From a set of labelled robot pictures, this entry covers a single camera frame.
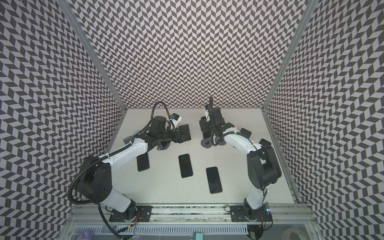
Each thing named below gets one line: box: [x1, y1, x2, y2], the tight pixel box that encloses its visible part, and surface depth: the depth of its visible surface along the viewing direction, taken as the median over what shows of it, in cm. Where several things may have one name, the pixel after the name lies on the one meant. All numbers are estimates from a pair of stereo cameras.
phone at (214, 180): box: [206, 166, 223, 194], surface depth 87 cm
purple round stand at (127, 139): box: [123, 136, 134, 145], surface depth 91 cm
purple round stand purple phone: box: [200, 137, 213, 149], surface depth 98 cm
